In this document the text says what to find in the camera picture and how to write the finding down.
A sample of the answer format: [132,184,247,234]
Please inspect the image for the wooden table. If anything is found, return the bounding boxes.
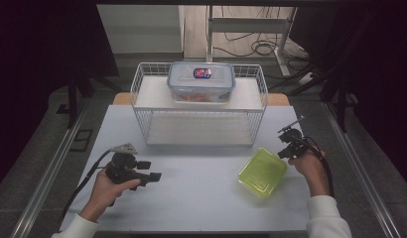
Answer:
[112,92,291,107]

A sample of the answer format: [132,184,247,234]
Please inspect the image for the white panel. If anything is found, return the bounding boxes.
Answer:
[96,4,186,56]

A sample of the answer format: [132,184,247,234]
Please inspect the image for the person's left hand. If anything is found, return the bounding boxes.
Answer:
[79,169,142,223]

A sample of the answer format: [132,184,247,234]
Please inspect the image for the metal floor rail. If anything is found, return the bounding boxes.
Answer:
[11,98,90,238]
[322,102,403,238]

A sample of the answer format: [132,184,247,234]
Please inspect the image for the clear container with green lid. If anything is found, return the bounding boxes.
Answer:
[237,147,288,199]

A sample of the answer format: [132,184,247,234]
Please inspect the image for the clear container with blue lid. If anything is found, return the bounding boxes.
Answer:
[167,60,236,104]

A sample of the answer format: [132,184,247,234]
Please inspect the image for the white wire rack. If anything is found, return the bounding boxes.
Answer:
[129,61,269,148]

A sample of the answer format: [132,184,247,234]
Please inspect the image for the black cable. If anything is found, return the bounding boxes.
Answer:
[304,136,335,197]
[58,149,114,229]

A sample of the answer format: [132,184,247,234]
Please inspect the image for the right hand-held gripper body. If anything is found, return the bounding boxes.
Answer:
[277,115,313,159]

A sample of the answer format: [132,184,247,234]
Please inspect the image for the black stand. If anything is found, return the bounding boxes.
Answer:
[57,73,93,130]

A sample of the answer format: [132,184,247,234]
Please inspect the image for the dark curtain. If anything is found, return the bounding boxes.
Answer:
[290,0,407,181]

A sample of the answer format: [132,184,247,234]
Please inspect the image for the person's right hand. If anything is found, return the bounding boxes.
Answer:
[288,150,330,196]

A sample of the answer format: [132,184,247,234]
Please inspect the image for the white power strip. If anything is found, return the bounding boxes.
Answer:
[297,72,314,86]

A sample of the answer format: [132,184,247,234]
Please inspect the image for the white desk frame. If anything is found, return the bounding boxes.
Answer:
[205,4,299,77]

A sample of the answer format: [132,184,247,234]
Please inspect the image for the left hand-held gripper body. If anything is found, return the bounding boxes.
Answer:
[104,142,142,184]

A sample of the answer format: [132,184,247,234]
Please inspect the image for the black floor cables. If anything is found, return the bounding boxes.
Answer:
[212,6,312,62]

